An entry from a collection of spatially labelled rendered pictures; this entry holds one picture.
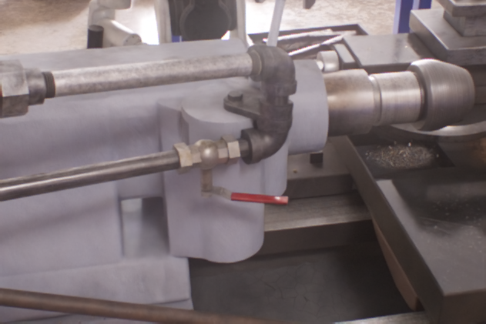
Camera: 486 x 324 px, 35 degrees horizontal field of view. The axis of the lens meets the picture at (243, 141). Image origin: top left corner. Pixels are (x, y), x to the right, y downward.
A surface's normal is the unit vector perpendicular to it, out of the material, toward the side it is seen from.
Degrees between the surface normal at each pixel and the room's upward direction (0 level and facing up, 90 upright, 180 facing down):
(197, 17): 99
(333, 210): 0
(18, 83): 56
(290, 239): 90
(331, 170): 0
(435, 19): 0
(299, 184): 90
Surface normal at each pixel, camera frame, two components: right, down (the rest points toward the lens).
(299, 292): 0.03, -0.82
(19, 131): 0.18, 0.37
